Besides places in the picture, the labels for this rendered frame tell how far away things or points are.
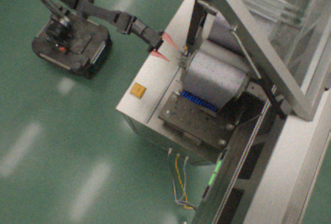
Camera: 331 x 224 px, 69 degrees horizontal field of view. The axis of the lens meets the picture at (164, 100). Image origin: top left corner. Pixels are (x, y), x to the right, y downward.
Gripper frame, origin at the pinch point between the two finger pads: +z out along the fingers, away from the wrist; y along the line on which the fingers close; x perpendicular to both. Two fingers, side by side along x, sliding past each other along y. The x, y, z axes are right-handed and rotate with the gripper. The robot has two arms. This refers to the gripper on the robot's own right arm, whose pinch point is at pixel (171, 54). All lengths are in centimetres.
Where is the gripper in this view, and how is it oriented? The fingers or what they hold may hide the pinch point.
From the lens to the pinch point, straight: 98.9
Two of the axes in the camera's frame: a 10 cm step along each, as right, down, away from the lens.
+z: 7.8, 6.2, -1.0
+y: -5.8, 7.7, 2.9
